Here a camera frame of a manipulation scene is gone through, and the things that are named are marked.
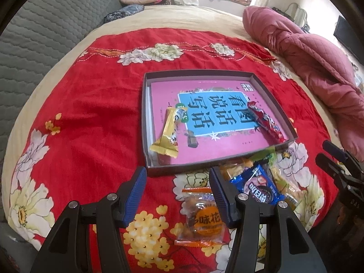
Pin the black television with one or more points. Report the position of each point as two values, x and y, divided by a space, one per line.
347 34

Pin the grey quilted headboard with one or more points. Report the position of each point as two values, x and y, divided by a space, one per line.
42 34

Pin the red snack stick packet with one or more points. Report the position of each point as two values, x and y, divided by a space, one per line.
266 121

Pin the pink quilt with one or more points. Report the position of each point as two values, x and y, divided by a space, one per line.
312 57

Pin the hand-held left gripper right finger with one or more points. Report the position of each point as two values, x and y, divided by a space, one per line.
219 193

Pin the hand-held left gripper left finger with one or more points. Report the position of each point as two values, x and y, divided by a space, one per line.
135 202

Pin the yellow snack bar packet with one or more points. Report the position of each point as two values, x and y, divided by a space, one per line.
167 136

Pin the yellow puffed snack bag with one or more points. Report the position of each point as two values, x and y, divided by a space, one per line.
237 168

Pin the pink picture book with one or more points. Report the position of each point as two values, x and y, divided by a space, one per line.
227 145

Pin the dark patterned cloth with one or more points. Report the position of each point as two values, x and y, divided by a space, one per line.
125 12

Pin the clear bread roll packet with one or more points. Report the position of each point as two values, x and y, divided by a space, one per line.
283 183

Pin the orange clear pastry packet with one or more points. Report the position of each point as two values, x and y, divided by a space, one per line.
199 219

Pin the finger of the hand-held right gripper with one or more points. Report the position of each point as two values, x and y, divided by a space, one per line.
330 163
332 147

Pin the red floral blanket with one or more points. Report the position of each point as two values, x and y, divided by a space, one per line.
99 105

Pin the grey cardboard box tray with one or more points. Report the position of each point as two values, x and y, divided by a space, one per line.
182 167

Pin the blue cookie packet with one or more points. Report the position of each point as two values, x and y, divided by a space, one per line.
258 186

